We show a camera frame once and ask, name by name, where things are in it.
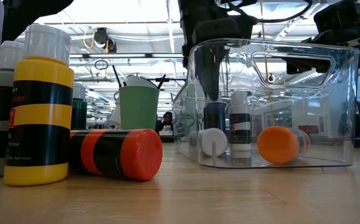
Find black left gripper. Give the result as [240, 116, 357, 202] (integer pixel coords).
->
[178, 0, 259, 102]

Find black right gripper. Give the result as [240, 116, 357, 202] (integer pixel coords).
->
[277, 0, 360, 78]

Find blue acrylic paint bottle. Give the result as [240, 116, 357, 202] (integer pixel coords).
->
[203, 101, 228, 133]

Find thin paintbrush gold ferrule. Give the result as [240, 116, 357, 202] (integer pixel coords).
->
[156, 73, 167, 91]

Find white acrylic paint bottle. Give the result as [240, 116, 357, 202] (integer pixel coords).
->
[229, 90, 252, 166]
[188, 127, 229, 158]

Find clear plastic bin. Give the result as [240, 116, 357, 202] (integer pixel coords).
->
[172, 37, 360, 170]

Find orange acrylic paint bottle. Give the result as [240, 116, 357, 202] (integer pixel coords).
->
[256, 125, 311, 165]

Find paintbrush black bristles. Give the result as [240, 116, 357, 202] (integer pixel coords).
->
[111, 64, 124, 88]

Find red acrylic paint bottle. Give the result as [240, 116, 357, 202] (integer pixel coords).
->
[68, 128, 164, 182]

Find dark green acrylic paint bottle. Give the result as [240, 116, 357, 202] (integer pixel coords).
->
[70, 82, 88, 131]

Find yellow acrylic paint bottle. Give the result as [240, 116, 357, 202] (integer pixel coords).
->
[3, 24, 75, 187]

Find grey acrylic paint bottle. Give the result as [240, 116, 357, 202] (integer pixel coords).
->
[0, 40, 25, 179]

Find green plastic cup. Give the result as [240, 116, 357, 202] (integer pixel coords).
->
[119, 85, 160, 131]

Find long ceiling light bar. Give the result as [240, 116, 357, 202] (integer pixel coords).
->
[69, 53, 185, 60]

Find yellow hanging cable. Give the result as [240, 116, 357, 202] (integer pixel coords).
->
[259, 0, 276, 128]

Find black coiled cable loop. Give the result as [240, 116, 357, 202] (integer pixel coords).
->
[94, 59, 109, 71]

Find black ceiling cable reel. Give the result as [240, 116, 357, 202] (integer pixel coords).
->
[83, 27, 118, 54]

